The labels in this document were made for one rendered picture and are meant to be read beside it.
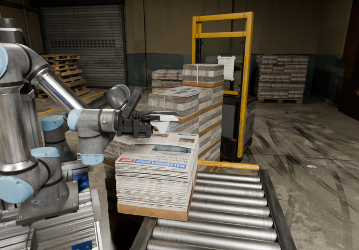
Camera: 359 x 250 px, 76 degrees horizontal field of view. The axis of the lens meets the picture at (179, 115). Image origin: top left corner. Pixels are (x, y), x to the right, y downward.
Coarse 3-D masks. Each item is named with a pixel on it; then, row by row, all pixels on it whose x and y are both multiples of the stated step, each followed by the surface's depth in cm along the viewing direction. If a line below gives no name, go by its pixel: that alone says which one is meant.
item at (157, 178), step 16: (128, 160) 89; (144, 160) 89; (160, 160) 89; (176, 160) 90; (192, 160) 97; (128, 176) 89; (144, 176) 87; (160, 176) 86; (176, 176) 84; (128, 192) 91; (144, 192) 90; (160, 192) 89; (176, 192) 87; (160, 208) 90; (176, 208) 89
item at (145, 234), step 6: (144, 222) 90; (150, 222) 90; (156, 222) 91; (144, 228) 87; (150, 228) 87; (138, 234) 84; (144, 234) 84; (150, 234) 84; (138, 240) 81; (144, 240) 81; (132, 246) 79; (138, 246) 79; (144, 246) 79
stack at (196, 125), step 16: (208, 112) 242; (176, 128) 190; (192, 128) 216; (112, 144) 167; (128, 144) 157; (208, 144) 251; (112, 160) 171; (208, 160) 259; (112, 176) 176; (112, 192) 182; (112, 208) 186; (112, 224) 193; (128, 224) 180
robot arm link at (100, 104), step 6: (120, 84) 148; (126, 90) 144; (102, 96) 146; (126, 96) 142; (90, 102) 148; (96, 102) 146; (102, 102) 145; (96, 108) 146; (102, 108) 147; (60, 114) 151; (66, 114) 148
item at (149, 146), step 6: (138, 144) 106; (144, 144) 106; (150, 144) 106; (156, 144) 105; (162, 144) 105; (186, 150) 99; (192, 150) 99; (192, 168) 100; (192, 174) 105; (192, 180) 106; (192, 186) 106
